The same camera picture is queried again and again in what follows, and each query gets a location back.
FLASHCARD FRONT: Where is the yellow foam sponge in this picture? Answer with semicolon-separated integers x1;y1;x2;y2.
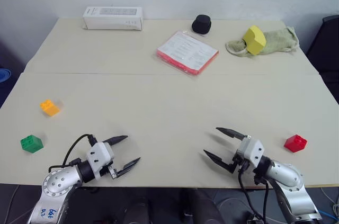
243;25;266;56

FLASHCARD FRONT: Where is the red toy block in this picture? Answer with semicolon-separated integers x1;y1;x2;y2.
283;134;308;153

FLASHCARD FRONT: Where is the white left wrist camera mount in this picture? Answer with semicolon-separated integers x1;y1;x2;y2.
86;142;115;182

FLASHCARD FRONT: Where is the blue round object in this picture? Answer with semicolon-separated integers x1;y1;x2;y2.
0;68;11;84

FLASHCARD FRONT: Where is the green toy block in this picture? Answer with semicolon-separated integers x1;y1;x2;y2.
20;135;44;154

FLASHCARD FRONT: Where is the red booklet in plastic sleeve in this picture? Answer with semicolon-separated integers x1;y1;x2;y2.
153;30;220;77

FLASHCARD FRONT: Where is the black round cap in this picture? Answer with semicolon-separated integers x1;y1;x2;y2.
191;14;212;34

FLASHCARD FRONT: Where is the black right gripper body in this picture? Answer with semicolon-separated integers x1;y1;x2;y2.
229;155;251;174

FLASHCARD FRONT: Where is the white rectangular cardboard box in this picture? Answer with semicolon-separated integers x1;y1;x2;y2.
82;6;144;31

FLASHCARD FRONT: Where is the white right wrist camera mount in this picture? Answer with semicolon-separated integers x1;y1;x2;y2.
236;136;265;168

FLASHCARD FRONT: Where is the dark rounded shape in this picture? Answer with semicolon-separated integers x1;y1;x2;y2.
180;188;226;224
116;188;170;224

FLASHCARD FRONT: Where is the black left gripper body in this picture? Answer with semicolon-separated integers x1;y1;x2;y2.
106;164;120;180

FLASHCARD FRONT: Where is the yellow toy block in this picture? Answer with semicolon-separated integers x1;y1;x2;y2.
39;99;60;117

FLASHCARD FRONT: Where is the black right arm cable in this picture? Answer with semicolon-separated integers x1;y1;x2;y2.
237;164;273;224

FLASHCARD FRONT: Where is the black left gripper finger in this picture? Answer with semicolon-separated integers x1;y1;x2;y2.
102;135;129;145
117;157;141;177

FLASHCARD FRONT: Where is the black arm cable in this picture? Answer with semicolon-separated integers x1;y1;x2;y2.
237;164;273;224
49;133;96;173

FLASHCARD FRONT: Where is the black chair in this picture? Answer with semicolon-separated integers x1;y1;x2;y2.
306;14;339;103

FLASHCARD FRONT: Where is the green towel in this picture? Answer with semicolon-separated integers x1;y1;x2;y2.
225;25;300;58

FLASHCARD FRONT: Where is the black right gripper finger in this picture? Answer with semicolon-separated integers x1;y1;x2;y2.
203;149;235;174
216;127;248;141

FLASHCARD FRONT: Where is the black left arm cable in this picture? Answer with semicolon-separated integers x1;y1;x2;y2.
49;133;96;173

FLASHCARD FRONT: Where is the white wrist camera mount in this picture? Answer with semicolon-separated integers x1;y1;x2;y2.
236;136;265;168
86;142;115;182

